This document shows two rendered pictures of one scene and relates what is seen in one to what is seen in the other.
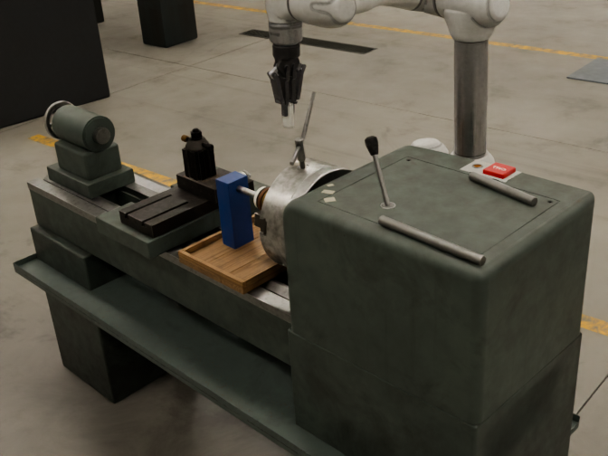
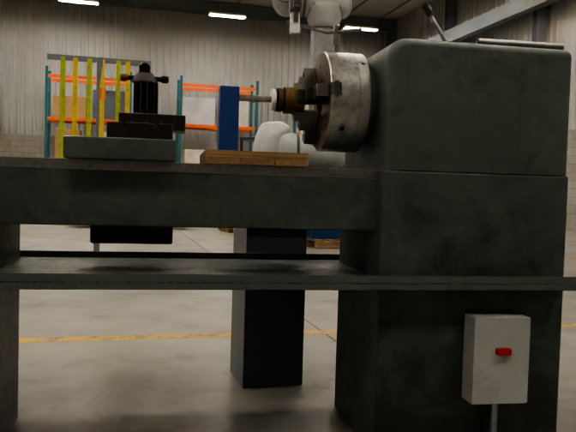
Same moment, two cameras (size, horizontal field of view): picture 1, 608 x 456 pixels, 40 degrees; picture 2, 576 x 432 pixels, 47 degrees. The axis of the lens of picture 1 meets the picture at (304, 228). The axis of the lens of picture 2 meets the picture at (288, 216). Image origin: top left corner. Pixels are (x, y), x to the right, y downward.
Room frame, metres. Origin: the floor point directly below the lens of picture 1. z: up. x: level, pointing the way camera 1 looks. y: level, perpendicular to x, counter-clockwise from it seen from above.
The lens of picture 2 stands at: (1.00, 1.86, 0.80)
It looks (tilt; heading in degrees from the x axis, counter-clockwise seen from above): 2 degrees down; 303
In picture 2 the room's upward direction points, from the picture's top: 2 degrees clockwise
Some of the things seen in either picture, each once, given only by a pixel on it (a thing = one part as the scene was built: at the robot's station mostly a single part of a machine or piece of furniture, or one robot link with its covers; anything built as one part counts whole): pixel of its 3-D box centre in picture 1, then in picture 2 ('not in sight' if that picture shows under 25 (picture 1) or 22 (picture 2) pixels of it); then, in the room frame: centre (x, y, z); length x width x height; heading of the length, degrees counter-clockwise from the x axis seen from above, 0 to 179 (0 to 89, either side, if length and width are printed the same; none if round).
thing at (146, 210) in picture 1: (188, 200); (142, 136); (2.51, 0.38, 0.95); 0.43 x 0.18 x 0.04; 134
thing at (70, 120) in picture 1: (84, 145); not in sight; (2.93, 0.80, 1.01); 0.30 x 0.20 x 0.29; 44
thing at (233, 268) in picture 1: (253, 249); (249, 160); (2.26, 0.16, 0.88); 0.36 x 0.30 x 0.04; 134
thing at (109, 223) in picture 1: (185, 208); (126, 153); (2.56, 0.40, 0.89); 0.53 x 0.30 x 0.06; 134
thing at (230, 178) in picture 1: (234, 210); (227, 123); (2.31, 0.21, 1.00); 0.08 x 0.06 x 0.23; 134
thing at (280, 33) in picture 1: (285, 32); not in sight; (2.20, 0.01, 1.57); 0.09 x 0.09 x 0.06
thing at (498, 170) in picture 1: (498, 171); not in sight; (1.89, -0.50, 1.26); 0.06 x 0.06 x 0.02; 44
